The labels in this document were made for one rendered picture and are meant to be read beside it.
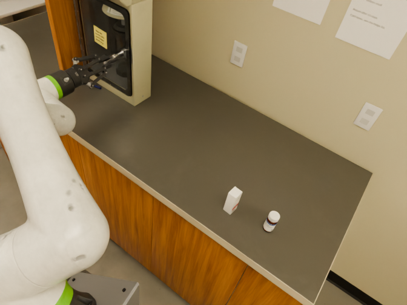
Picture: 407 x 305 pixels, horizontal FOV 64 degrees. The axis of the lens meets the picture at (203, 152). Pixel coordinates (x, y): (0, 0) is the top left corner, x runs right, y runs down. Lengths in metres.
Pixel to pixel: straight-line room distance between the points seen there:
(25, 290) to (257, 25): 1.27
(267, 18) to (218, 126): 0.50
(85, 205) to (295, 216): 0.85
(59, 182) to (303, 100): 1.17
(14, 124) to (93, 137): 0.76
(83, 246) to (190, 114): 1.05
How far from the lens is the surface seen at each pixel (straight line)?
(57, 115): 1.14
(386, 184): 1.67
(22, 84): 0.72
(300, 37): 1.45
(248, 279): 1.32
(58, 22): 1.62
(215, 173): 1.30
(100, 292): 0.84
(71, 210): 0.62
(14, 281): 0.68
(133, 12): 1.33
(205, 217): 1.18
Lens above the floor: 1.94
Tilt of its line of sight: 47 degrees down
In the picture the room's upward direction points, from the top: 11 degrees clockwise
